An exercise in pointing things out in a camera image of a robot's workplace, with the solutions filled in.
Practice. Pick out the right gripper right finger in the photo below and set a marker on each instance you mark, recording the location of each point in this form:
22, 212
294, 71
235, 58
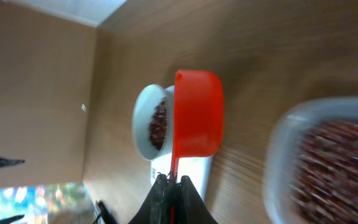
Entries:
188, 205

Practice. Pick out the white round bowl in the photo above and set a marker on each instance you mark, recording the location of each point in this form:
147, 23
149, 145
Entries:
145, 107

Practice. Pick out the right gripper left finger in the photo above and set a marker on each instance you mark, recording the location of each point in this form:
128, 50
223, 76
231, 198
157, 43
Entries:
155, 209

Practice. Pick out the red beans in container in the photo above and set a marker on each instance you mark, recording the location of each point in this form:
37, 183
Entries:
325, 186

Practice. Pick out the clear plastic container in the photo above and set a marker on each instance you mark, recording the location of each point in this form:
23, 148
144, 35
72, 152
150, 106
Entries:
283, 147

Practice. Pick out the orange measuring scoop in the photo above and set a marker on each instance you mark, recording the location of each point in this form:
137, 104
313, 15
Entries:
198, 116

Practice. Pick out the white digital kitchen scale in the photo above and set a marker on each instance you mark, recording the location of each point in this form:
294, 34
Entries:
196, 168

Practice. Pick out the red beans in bowl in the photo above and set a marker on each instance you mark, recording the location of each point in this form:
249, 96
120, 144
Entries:
158, 125

